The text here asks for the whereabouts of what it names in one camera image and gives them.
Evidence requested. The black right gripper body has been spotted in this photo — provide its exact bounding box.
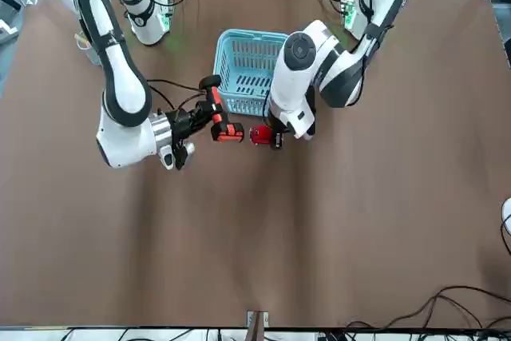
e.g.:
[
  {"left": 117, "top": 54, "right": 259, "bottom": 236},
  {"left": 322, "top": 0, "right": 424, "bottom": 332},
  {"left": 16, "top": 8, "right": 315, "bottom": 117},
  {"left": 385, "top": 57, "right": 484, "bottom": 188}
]
[{"left": 165, "top": 105, "right": 200, "bottom": 145}]

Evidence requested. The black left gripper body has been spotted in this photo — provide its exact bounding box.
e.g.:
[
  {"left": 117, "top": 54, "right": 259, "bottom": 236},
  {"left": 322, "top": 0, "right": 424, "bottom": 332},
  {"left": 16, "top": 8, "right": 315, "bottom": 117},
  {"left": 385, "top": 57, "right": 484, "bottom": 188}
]
[{"left": 266, "top": 113, "right": 287, "bottom": 135}]

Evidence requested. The red toy car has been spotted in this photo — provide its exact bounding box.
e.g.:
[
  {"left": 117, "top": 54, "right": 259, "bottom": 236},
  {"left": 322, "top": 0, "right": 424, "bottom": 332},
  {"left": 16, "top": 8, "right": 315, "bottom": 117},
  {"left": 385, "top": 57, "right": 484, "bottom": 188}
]
[{"left": 248, "top": 125, "right": 277, "bottom": 147}]

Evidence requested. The black and orange barcode scanner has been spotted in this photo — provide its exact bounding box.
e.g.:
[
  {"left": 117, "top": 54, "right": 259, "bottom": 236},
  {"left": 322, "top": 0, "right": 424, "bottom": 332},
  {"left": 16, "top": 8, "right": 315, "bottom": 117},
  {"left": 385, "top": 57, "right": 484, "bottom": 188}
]
[{"left": 198, "top": 74, "right": 245, "bottom": 144}]

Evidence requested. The light blue plastic basket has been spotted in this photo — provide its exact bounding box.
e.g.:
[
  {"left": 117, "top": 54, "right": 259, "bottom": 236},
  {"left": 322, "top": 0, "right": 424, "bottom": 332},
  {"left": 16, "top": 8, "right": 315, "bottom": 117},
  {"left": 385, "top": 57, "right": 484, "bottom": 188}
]
[{"left": 212, "top": 28, "right": 291, "bottom": 118}]

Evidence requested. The clear plastic cup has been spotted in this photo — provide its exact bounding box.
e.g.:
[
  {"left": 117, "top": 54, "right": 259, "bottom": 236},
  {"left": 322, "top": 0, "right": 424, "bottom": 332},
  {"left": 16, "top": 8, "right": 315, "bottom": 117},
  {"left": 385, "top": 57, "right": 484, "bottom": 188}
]
[{"left": 74, "top": 30, "right": 101, "bottom": 67}]

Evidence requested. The white rounded device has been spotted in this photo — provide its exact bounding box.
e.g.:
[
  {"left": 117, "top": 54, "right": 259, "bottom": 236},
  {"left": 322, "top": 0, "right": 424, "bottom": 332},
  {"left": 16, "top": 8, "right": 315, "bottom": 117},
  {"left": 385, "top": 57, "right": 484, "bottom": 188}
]
[{"left": 500, "top": 196, "right": 511, "bottom": 236}]

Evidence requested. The thin black right gripper cable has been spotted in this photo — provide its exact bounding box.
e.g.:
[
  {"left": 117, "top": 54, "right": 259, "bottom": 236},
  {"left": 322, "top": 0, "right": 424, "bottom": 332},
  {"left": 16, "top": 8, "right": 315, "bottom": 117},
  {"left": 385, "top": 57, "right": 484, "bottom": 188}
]
[{"left": 145, "top": 78, "right": 209, "bottom": 119}]

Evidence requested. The aluminium frame post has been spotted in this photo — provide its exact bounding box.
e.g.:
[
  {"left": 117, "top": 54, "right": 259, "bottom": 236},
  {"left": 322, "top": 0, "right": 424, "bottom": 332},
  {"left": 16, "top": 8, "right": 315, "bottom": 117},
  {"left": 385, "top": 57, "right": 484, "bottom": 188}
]
[{"left": 246, "top": 309, "right": 271, "bottom": 341}]

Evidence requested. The black cable on table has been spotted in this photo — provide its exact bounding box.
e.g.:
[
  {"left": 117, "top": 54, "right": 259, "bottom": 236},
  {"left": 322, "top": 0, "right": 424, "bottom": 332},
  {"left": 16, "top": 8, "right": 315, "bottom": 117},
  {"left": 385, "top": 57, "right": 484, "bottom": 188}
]
[{"left": 343, "top": 284, "right": 511, "bottom": 333}]

